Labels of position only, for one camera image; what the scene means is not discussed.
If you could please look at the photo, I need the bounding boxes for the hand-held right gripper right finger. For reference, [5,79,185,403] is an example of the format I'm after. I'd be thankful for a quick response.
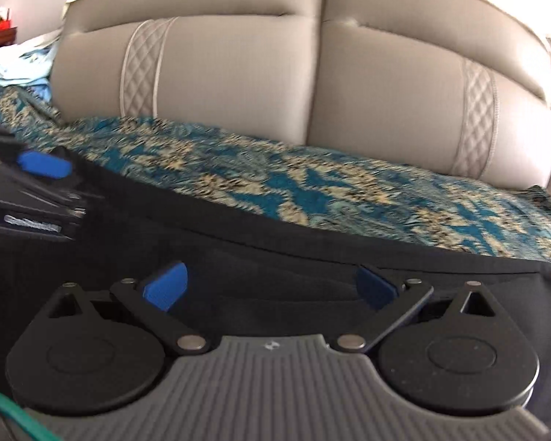
[333,264,499,357]

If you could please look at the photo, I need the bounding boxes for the light blue cloth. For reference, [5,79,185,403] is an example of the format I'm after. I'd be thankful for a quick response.
[0,28,66,102]

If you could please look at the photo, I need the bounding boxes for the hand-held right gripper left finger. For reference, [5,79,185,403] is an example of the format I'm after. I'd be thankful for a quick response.
[46,261,210,357]

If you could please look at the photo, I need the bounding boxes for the black pants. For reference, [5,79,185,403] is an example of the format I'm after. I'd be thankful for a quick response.
[0,144,551,428]

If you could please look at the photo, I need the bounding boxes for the teal patterned bedspread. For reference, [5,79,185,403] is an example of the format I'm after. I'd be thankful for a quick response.
[0,80,551,265]

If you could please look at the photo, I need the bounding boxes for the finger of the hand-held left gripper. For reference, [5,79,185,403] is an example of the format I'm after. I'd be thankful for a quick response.
[16,146,76,183]

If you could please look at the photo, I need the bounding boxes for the green cable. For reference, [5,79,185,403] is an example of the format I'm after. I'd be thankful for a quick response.
[0,390,61,441]

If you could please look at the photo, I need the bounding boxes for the beige padded headboard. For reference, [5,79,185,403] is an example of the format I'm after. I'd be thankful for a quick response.
[50,0,551,194]

